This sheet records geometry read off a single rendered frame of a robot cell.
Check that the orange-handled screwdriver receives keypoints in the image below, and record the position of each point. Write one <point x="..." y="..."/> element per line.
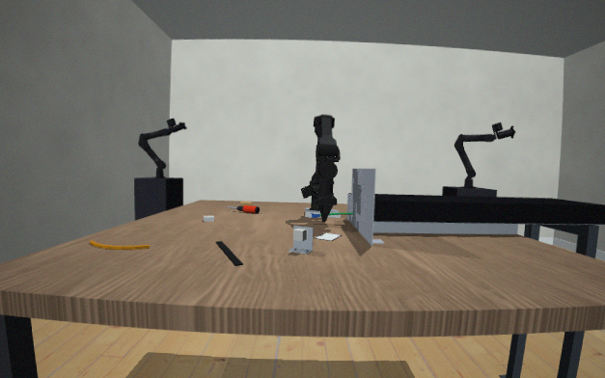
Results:
<point x="247" y="208"/>

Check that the orange-yellow cable piece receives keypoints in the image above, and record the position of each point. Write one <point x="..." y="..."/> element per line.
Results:
<point x="119" y="247"/>

